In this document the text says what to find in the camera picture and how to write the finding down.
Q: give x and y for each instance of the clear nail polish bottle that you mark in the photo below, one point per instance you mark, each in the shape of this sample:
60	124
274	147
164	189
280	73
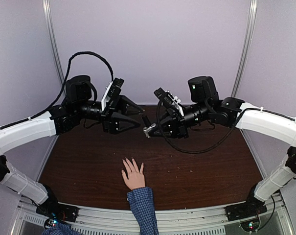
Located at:
148	131

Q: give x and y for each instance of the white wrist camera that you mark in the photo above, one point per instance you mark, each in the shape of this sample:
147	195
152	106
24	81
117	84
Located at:
112	91
171	103

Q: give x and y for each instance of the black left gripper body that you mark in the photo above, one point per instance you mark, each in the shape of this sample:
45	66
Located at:
106	118

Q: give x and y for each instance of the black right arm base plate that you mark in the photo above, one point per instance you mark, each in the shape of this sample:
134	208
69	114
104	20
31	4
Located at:
243	210

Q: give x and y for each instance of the blue checkered shirt sleeve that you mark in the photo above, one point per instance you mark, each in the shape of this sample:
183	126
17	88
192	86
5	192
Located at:
142	206

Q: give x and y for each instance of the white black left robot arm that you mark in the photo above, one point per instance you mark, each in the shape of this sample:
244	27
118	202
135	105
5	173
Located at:
80	103

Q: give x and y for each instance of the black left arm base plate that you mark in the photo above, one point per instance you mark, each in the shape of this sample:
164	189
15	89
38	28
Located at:
58	213

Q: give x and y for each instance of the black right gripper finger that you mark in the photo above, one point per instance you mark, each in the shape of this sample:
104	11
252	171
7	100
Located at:
163	118
157	133

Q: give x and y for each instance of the aluminium frame post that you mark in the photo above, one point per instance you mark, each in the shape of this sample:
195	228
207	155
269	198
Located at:
246	45
53	42

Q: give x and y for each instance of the slotted aluminium base rail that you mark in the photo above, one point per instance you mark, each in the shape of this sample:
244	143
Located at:
204	221

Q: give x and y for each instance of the right aluminium frame post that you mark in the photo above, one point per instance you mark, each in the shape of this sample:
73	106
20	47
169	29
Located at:
246	45

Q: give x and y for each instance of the left aluminium frame post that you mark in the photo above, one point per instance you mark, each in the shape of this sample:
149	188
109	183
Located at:
53	42

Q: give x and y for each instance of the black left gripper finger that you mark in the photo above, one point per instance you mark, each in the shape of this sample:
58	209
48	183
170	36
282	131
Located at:
129	108
123	123

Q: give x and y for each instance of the mannequin hand with painted nails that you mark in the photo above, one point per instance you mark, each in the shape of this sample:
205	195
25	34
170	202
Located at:
132	175

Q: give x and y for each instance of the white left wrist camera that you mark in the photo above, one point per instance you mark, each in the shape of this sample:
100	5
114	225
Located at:
112	91

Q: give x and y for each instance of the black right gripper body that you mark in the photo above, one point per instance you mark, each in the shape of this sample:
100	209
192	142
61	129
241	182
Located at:
180	126

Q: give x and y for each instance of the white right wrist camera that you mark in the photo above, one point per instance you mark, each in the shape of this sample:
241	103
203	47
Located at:
171	103

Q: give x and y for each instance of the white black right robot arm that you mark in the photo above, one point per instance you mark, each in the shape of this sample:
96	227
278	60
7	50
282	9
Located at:
232	113

